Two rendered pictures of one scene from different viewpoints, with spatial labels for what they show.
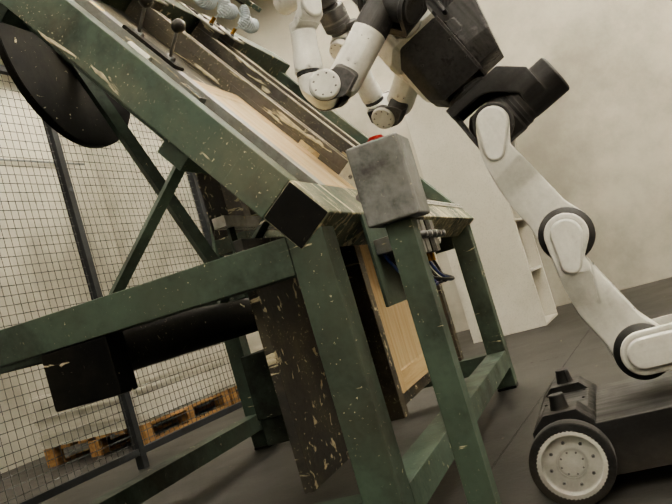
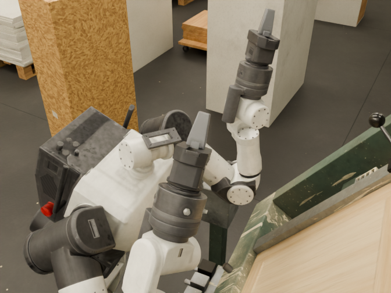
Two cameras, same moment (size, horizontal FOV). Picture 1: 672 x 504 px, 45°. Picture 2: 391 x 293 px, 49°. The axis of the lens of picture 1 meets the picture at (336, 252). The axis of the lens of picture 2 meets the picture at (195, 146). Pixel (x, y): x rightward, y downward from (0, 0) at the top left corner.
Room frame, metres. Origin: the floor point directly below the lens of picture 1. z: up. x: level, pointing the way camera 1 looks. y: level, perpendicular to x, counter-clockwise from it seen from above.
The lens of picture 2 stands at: (2.99, -0.11, 1.99)
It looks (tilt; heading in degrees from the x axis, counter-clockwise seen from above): 37 degrees down; 187
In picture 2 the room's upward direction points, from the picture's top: straight up
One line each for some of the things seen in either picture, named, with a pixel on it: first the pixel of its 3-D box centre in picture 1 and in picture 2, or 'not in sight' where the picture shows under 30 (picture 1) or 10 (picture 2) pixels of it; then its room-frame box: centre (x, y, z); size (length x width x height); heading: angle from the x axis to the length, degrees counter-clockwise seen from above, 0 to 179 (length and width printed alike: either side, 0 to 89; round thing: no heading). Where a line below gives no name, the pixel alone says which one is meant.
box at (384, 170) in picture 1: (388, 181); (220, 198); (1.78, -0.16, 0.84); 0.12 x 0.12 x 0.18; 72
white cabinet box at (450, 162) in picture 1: (479, 205); not in sight; (6.48, -1.21, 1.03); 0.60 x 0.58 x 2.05; 157
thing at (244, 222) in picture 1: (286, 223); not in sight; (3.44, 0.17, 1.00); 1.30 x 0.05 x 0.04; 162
